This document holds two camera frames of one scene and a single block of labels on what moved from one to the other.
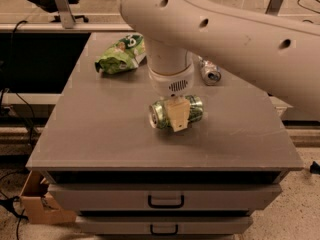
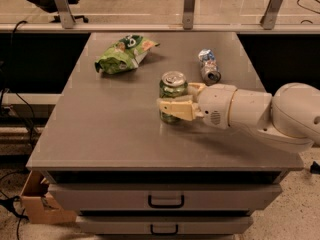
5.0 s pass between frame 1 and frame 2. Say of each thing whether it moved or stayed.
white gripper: moved
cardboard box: stayed
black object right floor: stayed
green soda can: moved
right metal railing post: stayed
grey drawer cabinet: stayed
